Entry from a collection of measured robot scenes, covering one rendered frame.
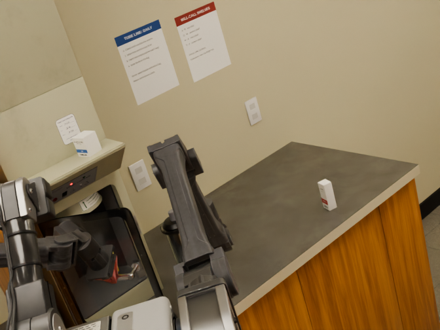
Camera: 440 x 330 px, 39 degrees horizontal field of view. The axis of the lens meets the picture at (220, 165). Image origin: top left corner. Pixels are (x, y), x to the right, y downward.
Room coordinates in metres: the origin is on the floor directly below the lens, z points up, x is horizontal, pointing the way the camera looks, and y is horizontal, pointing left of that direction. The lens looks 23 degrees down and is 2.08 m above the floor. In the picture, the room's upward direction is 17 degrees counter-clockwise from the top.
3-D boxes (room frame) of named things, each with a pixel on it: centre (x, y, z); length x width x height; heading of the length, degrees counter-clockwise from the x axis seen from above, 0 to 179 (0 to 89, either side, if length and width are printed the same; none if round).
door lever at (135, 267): (1.54, 0.36, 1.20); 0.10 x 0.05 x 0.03; 72
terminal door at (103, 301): (1.59, 0.42, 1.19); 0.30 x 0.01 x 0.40; 72
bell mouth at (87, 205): (1.83, 0.48, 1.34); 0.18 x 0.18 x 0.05
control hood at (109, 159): (1.68, 0.41, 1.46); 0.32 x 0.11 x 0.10; 123
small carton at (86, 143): (1.72, 0.35, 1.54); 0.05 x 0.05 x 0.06; 46
